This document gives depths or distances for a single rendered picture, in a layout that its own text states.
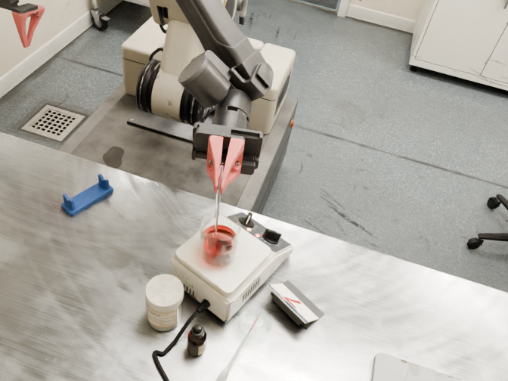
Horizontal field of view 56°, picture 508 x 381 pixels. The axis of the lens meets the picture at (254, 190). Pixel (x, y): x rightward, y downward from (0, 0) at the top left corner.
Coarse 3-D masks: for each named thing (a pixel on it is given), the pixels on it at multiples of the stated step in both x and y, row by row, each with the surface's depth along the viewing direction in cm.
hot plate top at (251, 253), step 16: (192, 240) 80; (240, 240) 82; (256, 240) 82; (176, 256) 78; (192, 256) 78; (240, 256) 79; (256, 256) 80; (208, 272) 76; (224, 272) 77; (240, 272) 77; (224, 288) 75
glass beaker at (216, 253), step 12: (204, 216) 74; (228, 216) 76; (204, 228) 76; (240, 228) 73; (204, 240) 73; (216, 240) 72; (228, 240) 72; (204, 252) 75; (216, 252) 74; (228, 252) 74; (216, 264) 76; (228, 264) 77
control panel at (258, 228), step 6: (240, 216) 91; (258, 222) 92; (246, 228) 87; (252, 228) 89; (258, 228) 90; (264, 228) 91; (252, 234) 86; (264, 240) 86; (282, 240) 90; (270, 246) 85; (276, 246) 86; (282, 246) 87
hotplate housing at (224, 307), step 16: (272, 256) 82; (176, 272) 80; (192, 272) 78; (256, 272) 80; (272, 272) 86; (192, 288) 80; (208, 288) 77; (240, 288) 77; (256, 288) 83; (208, 304) 78; (224, 304) 76; (240, 304) 80; (224, 320) 79
